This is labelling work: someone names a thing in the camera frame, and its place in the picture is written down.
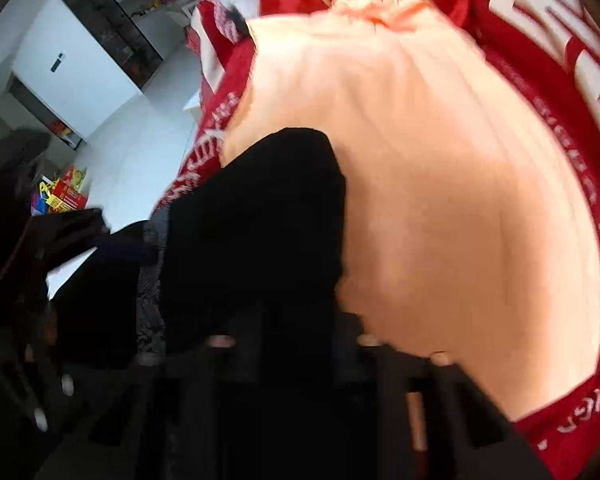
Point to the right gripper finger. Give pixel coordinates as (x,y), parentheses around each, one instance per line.
(425,418)

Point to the black pants with patterned waistband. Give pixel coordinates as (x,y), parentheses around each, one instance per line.
(202,342)

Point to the red pillow gold emblem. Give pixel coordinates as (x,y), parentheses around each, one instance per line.
(467,229)

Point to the red sofa cover with lettering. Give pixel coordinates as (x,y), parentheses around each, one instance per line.
(549,52)

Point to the colourful toys on floor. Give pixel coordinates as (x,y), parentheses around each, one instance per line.
(60,195)

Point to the white cabinet with dark panel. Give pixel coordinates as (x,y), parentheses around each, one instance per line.
(84,59)

